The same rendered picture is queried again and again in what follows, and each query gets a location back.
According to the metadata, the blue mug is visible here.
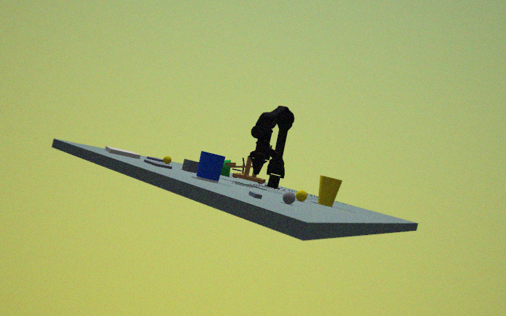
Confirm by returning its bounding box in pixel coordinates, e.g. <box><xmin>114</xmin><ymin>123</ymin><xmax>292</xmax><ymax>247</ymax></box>
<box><xmin>196</xmin><ymin>151</ymin><xmax>226</xmax><ymax>183</ymax></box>

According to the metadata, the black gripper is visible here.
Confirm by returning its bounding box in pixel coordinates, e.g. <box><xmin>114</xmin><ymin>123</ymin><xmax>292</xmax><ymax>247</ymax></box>
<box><xmin>250</xmin><ymin>139</ymin><xmax>270</xmax><ymax>175</ymax></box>

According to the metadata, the grey ball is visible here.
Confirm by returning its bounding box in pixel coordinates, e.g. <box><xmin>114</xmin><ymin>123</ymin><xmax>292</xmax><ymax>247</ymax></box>
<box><xmin>283</xmin><ymin>192</ymin><xmax>296</xmax><ymax>204</ymax></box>

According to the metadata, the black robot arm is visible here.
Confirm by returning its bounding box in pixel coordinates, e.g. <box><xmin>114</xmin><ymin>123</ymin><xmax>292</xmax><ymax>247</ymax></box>
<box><xmin>251</xmin><ymin>106</ymin><xmax>294</xmax><ymax>189</ymax></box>

